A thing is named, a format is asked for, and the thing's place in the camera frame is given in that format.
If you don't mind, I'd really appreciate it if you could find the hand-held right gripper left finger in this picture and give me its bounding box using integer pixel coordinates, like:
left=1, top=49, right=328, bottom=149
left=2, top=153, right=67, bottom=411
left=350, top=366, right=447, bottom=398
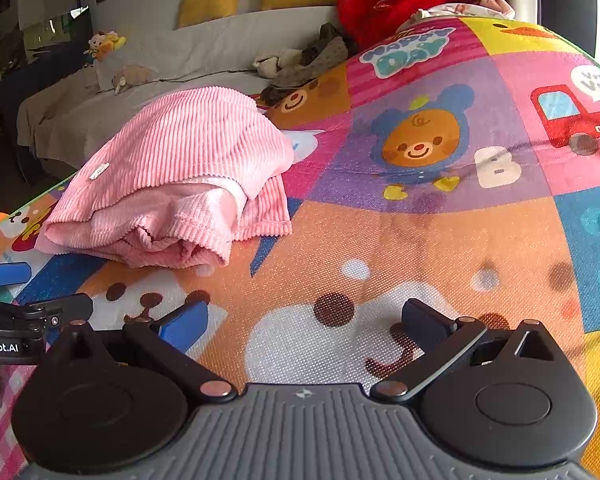
left=55, top=298, right=237, bottom=404

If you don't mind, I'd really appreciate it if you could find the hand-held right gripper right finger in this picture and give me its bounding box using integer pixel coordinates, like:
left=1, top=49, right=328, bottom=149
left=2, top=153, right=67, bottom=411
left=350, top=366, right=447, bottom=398
left=370, top=298, right=557, bottom=404

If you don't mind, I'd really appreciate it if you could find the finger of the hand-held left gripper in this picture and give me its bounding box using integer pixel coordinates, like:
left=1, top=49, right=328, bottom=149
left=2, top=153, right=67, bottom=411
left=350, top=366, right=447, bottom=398
left=0, top=262, right=32, bottom=289
left=11, top=293, right=94, bottom=331

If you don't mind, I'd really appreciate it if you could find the pink ribbed garment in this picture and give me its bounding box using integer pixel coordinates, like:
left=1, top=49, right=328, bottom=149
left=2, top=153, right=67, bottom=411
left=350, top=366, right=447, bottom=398
left=35, top=86, right=295, bottom=269

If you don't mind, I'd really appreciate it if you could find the colourful printed play mat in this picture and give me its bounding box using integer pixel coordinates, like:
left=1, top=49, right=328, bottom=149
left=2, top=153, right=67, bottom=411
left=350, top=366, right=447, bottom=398
left=0, top=16, right=600, bottom=480

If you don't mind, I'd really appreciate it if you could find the beige sofa throw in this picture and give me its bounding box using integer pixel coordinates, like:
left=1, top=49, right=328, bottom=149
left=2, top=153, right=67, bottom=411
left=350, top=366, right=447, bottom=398
left=17, top=67, right=103, bottom=161

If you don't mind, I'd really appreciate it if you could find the glass aquarium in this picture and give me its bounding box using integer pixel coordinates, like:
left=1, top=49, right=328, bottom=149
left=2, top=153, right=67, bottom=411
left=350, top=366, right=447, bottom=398
left=0, top=6, right=93, bottom=78

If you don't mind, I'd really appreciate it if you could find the beige plush toy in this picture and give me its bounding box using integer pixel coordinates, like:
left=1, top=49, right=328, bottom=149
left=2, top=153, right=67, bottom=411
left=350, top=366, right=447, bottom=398
left=111, top=64, right=153, bottom=95

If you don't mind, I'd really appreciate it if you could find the yellow plush toy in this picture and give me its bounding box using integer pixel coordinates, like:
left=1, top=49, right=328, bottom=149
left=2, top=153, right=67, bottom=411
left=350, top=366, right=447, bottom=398
left=83, top=30, right=127, bottom=61

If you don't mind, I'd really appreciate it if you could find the light grey sofa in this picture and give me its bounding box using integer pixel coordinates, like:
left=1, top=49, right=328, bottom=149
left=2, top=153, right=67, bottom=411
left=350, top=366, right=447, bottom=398
left=17, top=6, right=351, bottom=176

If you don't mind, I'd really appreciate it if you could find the white plush toy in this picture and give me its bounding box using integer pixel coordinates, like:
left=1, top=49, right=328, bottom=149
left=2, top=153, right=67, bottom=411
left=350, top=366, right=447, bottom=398
left=252, top=49, right=303, bottom=78

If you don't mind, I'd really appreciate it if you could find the brown cloth pile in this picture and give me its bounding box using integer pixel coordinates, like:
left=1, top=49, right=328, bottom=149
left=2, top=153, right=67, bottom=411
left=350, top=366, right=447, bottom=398
left=260, top=22, right=351, bottom=106

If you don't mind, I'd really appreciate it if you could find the white floral cloth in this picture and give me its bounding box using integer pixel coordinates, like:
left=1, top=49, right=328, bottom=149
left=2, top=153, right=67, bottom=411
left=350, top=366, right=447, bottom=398
left=397, top=2, right=503, bottom=31

